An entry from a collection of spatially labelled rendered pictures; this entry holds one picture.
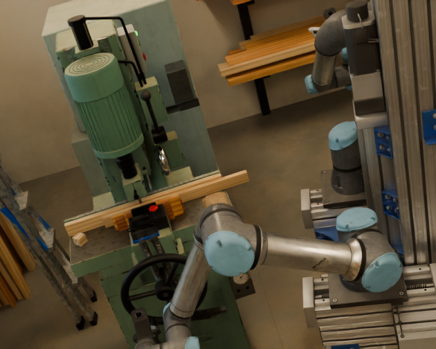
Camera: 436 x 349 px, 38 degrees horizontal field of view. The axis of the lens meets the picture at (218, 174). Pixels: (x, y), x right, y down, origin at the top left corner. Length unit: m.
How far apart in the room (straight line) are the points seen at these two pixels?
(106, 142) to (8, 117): 2.63
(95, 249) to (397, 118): 1.12
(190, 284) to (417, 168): 0.74
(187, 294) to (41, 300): 1.96
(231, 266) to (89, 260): 0.78
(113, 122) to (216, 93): 2.62
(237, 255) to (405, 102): 0.64
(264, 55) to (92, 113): 2.22
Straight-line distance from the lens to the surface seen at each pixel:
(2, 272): 3.69
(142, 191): 2.26
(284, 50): 4.17
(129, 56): 2.39
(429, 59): 1.78
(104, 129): 2.10
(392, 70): 1.78
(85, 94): 2.05
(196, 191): 2.34
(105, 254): 2.25
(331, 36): 2.09
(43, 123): 4.71
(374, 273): 1.72
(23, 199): 3.11
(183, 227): 2.23
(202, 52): 4.54
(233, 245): 1.56
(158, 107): 2.36
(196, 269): 1.79
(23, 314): 3.69
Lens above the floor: 2.18
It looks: 31 degrees down
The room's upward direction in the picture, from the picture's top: 16 degrees counter-clockwise
